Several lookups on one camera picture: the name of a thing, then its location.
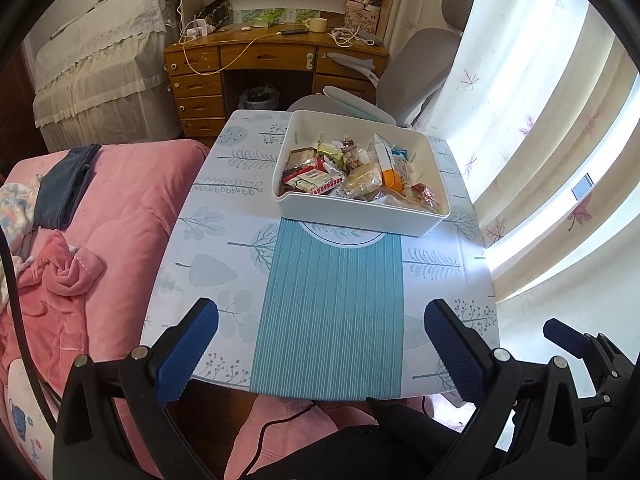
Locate red date walnut pack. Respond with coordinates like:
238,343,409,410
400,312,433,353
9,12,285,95
410,182,440,214

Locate green pineapple cake pack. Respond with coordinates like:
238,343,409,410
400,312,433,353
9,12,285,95
317,143,344,170

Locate brown paper snack pack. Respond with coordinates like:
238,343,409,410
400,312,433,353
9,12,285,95
285,148,317,171

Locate pink crumpled garment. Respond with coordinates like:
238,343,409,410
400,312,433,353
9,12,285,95
17,231,105,316

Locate patterned tablecloth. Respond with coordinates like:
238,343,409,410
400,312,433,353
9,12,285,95
141,110,499,401

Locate pink bed quilt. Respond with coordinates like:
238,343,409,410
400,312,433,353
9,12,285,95
0,138,212,480

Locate navy folded trousers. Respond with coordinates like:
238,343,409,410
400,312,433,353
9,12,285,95
34,143,101,231

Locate orange white snack pack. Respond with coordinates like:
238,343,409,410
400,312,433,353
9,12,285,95
373,133,404,193

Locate white plastic storage bin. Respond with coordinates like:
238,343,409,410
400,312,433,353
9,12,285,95
272,110,451,236

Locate blue candy pack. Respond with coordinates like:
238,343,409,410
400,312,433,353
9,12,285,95
392,146,409,160

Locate floral curtain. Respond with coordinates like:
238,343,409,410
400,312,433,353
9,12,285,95
385,0,639,300

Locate red white small sachet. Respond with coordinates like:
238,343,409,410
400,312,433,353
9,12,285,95
282,167,344,195

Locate date walnut clear pack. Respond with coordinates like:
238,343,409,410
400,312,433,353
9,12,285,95
341,138,370,172

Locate lace covered piano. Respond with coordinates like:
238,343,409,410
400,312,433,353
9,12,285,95
32,0,181,152

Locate trash bin under desk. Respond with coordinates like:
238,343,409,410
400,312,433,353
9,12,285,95
238,84,280,110

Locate wooden desk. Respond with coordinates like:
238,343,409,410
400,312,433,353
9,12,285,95
164,25,388,148

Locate grey office chair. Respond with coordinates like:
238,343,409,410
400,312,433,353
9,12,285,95
288,0,474,127

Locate yellow mug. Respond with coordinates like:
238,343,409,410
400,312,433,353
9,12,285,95
305,16,328,34

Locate black power cable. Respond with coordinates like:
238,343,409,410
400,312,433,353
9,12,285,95
0,226,59,430

